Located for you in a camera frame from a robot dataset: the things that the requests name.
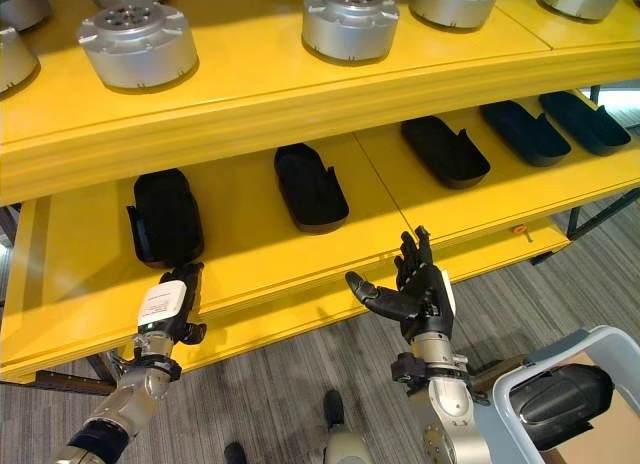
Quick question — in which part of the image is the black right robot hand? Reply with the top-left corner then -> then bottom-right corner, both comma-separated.
344,225 -> 458,344

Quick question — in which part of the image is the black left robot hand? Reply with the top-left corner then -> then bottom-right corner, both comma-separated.
137,262 -> 208,346

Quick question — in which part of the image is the yellow shelf board with soles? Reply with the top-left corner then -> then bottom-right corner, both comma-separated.
0,86 -> 640,385

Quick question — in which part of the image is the grey plastic box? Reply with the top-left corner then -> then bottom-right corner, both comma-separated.
492,325 -> 640,464

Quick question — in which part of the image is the black sole-shaped part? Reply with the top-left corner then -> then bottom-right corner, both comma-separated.
479,100 -> 572,168
538,90 -> 632,157
507,363 -> 615,451
400,116 -> 491,190
125,168 -> 206,270
273,142 -> 350,235

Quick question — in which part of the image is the silver right robot leg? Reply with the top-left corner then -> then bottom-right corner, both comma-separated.
322,389 -> 362,464

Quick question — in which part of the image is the brown cardboard sheet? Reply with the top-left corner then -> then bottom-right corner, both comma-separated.
552,351 -> 640,464

